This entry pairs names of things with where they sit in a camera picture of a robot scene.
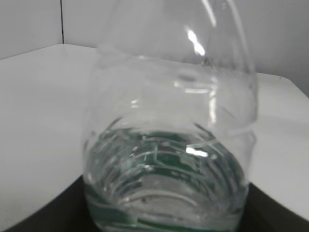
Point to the clear Cestbon water bottle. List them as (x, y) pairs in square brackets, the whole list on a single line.
[(168, 133)]

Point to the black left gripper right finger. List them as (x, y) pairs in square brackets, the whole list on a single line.
[(263, 214)]

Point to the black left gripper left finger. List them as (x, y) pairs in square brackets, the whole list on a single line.
[(68, 212)]

